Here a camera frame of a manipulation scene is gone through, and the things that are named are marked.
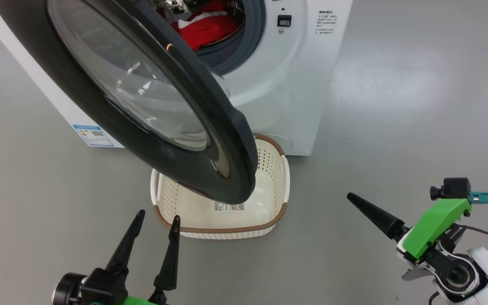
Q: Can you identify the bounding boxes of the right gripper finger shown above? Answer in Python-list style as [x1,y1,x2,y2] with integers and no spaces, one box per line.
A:
[347,192,410,243]

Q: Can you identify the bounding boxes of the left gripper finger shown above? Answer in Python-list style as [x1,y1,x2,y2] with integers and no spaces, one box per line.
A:
[153,215,181,293]
[105,209,146,275]

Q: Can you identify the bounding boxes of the cream laundry basket brown rim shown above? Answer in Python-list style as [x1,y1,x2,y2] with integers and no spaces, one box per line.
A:
[150,134,290,240]

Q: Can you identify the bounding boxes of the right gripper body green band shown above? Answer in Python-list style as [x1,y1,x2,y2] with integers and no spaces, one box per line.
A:
[396,198,472,260]

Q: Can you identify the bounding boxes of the blue energy label sticker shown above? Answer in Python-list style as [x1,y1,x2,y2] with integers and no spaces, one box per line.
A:
[73,124,114,148]

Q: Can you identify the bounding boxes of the red and white garment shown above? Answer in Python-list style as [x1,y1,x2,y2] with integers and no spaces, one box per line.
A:
[157,0,244,51]

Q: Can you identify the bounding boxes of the white front-load washing machine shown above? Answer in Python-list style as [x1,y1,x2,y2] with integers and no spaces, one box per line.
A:
[0,0,353,156]

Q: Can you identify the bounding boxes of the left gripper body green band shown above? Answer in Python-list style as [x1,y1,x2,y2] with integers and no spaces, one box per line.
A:
[81,268,168,305]

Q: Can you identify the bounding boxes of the grey rubber door gasket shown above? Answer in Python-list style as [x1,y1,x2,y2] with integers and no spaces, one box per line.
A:
[197,0,266,76]

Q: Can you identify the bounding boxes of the basket product label sticker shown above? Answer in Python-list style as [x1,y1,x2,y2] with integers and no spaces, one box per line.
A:
[213,201,245,212]

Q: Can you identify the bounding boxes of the black glass washing machine door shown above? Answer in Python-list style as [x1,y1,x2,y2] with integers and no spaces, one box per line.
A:
[0,0,258,205]

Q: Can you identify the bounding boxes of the round drain filter cover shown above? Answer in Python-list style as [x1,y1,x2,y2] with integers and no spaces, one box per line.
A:
[269,135,293,150]

